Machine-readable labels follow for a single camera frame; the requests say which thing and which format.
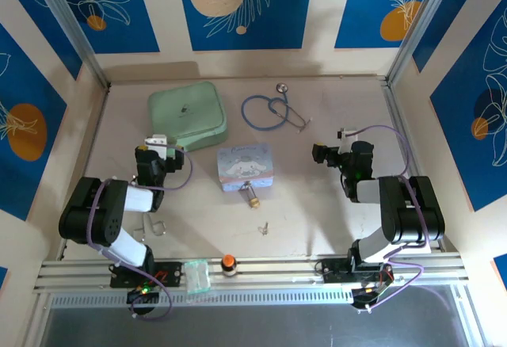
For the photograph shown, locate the aluminium side rail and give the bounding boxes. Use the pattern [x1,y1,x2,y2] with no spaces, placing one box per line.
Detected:
[58,85,111,261]
[380,78,448,254]

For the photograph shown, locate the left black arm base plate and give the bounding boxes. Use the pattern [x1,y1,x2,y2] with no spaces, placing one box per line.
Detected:
[109,261,185,289]

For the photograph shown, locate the blue stethoscope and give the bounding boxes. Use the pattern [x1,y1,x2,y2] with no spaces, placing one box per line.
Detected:
[241,81,314,133]

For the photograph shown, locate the orange cap small bottle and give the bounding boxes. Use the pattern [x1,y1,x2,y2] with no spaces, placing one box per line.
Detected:
[219,254,239,278]

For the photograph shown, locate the mint green square case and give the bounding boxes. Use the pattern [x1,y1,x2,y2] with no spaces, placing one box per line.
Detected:
[147,80,230,153]

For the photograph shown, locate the cartoon dog print tin box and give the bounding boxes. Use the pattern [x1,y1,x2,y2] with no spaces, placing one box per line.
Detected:
[216,143,276,194]

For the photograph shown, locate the left black controller board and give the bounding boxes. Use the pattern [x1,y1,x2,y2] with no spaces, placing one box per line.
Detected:
[126,286,161,306]

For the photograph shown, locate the aluminium front rail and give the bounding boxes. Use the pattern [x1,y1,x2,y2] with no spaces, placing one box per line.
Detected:
[32,257,471,295]

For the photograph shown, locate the black controller board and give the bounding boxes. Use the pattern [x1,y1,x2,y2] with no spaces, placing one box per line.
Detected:
[126,286,161,306]
[350,283,394,311]

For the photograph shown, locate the aluminium frame post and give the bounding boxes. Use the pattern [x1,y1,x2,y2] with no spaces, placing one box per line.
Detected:
[385,0,455,83]
[29,0,111,89]

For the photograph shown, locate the right black controller board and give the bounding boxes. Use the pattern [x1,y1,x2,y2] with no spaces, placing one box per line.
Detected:
[350,283,394,311]

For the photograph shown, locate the bent metal wire puzzle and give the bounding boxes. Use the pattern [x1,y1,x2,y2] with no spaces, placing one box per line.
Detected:
[133,212,167,242]

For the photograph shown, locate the slotted grey cable duct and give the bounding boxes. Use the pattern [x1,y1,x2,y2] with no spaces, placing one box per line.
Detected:
[48,288,356,309]

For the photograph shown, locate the clear plastic packet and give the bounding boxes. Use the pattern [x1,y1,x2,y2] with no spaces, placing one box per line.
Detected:
[183,259,212,295]

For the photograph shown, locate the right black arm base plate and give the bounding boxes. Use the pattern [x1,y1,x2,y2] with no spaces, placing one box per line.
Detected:
[318,258,394,285]

